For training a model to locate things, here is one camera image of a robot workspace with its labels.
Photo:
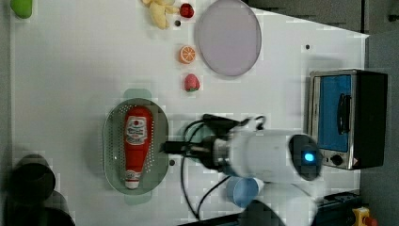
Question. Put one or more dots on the plush orange slice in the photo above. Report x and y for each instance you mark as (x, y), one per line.
(187, 54)

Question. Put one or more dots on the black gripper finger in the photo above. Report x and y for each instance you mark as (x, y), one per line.
(174, 147)

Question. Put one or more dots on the green cup with handle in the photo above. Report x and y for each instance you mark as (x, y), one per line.
(195, 133)

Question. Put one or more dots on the yellow emergency stop box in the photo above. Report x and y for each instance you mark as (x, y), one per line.
(363, 218)

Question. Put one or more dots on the green oval strainer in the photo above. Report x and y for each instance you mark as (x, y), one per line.
(156, 163)

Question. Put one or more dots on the blue cup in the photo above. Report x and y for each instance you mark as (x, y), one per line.
(241, 191)

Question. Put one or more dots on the red plush ketchup bottle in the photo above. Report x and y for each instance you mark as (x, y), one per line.
(137, 139)

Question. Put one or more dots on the plush banana bunch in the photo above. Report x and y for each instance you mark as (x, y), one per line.
(159, 9)

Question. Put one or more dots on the small red plush fruit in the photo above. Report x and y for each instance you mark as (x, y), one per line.
(186, 10)

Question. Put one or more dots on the black cylindrical object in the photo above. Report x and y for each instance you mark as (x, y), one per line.
(32, 197)

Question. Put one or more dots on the green plush fruit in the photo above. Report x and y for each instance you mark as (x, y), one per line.
(22, 8)

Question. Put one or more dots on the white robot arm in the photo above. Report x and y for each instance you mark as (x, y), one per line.
(289, 163)

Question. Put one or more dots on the dark blue table rail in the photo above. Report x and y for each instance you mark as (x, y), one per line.
(333, 210)

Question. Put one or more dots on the grey round plate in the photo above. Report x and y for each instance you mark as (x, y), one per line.
(229, 37)

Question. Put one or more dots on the toaster oven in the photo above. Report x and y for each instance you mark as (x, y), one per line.
(347, 115)

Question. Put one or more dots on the plush strawberry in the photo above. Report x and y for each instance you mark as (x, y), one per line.
(191, 83)

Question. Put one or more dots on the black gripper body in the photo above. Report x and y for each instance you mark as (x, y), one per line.
(204, 152)

